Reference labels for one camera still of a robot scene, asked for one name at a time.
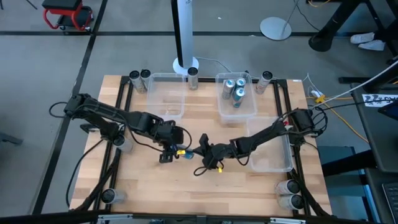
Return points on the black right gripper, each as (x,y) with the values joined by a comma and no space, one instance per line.
(216,154)

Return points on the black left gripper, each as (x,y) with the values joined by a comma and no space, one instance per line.
(169,133)

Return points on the blue silver soda can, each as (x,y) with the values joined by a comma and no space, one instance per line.
(188,155)
(240,82)
(237,98)
(228,90)

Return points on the clear plastic bin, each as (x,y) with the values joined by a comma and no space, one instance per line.
(245,112)
(164,105)
(273,158)

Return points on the white red soda can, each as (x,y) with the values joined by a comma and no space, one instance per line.
(113,196)
(286,187)
(262,84)
(124,144)

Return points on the white yellow soda can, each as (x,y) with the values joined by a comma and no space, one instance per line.
(145,76)
(289,202)
(138,85)
(193,81)

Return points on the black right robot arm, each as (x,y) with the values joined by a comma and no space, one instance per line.
(264,137)

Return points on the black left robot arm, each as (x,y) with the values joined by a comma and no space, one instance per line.
(102,110)

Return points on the black floor tape strip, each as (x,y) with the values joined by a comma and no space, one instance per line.
(140,33)
(80,77)

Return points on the white power adapter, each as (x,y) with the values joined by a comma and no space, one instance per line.
(316,93)

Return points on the yellow plug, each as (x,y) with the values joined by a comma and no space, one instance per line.
(320,99)

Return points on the silver round floor stand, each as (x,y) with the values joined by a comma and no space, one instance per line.
(275,28)

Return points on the black rig crossbar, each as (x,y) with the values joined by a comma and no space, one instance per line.
(46,217)

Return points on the black floor bar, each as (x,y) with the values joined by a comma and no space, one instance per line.
(348,163)

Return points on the grey chair base leg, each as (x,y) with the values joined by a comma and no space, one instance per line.
(9,138)

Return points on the black desk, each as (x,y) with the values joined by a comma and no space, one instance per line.
(379,140)

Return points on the black desk leg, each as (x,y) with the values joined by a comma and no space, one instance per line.
(332,25)

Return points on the white paper label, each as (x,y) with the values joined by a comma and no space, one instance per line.
(379,100)

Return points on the red black rolling stool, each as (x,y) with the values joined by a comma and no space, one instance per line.
(62,4)

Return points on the black tablet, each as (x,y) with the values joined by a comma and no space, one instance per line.
(391,110)

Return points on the person's white shoe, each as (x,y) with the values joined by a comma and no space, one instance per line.
(371,45)
(362,38)

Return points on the laptop keyboard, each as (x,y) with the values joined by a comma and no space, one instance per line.
(391,202)

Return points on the black aluminium table frame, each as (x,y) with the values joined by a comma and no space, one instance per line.
(205,80)

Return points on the grey arm base bracket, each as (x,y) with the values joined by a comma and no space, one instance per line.
(87,127)

